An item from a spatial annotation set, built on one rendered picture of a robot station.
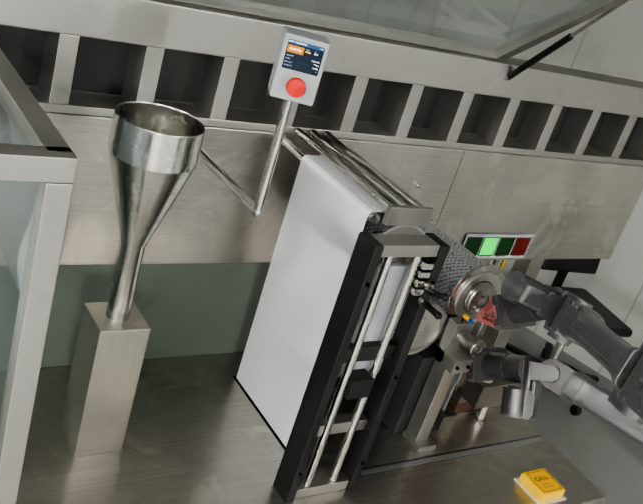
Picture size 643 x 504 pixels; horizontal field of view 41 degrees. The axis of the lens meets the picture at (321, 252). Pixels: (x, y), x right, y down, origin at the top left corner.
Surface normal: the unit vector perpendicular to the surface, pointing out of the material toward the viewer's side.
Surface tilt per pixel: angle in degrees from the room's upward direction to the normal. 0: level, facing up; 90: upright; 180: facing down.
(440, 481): 0
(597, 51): 90
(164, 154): 90
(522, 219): 90
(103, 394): 90
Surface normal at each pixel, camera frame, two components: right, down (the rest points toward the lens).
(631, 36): -0.65, 0.15
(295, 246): -0.82, 0.00
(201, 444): 0.28, -0.87
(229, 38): 0.50, 0.50
